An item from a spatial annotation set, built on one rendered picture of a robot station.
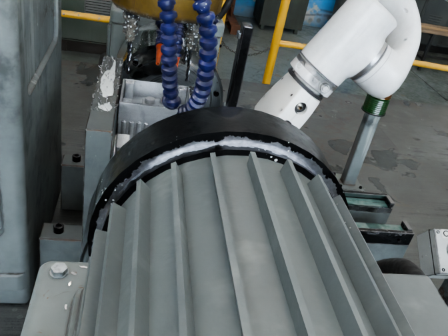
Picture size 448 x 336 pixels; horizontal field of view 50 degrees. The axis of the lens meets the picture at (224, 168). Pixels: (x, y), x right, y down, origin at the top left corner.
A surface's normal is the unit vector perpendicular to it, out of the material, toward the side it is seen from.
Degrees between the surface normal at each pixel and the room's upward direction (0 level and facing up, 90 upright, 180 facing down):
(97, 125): 0
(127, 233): 58
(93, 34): 90
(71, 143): 0
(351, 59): 91
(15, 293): 91
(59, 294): 0
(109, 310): 30
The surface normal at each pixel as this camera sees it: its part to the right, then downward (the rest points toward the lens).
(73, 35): 0.12, 0.55
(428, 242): -0.98, -0.08
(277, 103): -0.75, -0.43
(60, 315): 0.18, -0.83
